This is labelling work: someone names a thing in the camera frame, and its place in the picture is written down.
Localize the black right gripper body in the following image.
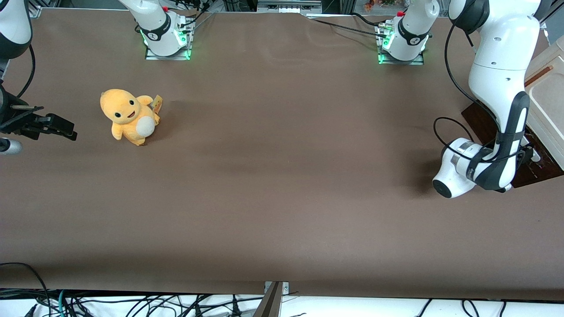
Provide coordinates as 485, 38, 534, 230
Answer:
0, 84, 18, 133

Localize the dark brown wooden drawer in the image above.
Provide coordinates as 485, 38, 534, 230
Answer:
461, 103, 564, 189

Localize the orange plush toy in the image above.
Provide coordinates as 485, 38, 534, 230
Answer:
100, 88, 163, 147

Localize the brown table cover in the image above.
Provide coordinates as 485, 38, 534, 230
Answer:
0, 7, 564, 302

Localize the grey power strip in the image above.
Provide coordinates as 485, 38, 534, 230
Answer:
257, 0, 323, 14

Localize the cream white cabinet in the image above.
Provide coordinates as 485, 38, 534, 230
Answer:
523, 35, 564, 171

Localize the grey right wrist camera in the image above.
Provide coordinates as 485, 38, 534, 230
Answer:
0, 138, 22, 155

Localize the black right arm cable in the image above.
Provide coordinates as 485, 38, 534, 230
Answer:
17, 43, 37, 100

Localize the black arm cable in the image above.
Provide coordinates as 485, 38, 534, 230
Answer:
433, 23, 501, 148
17, 43, 37, 100

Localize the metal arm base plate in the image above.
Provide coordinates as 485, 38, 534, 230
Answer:
145, 44, 193, 61
378, 51, 425, 66

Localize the black looped floor cable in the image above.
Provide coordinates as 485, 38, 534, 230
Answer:
0, 262, 52, 317

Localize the brown camera mount post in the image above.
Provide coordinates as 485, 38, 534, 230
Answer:
252, 282, 283, 317

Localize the metal table edge bracket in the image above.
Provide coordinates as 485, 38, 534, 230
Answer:
264, 281, 290, 295

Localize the long black table cable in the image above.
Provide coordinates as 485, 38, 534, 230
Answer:
308, 17, 389, 39

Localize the short black table cable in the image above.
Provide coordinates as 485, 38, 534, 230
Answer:
350, 12, 388, 28

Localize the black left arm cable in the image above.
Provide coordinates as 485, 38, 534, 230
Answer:
433, 23, 501, 148

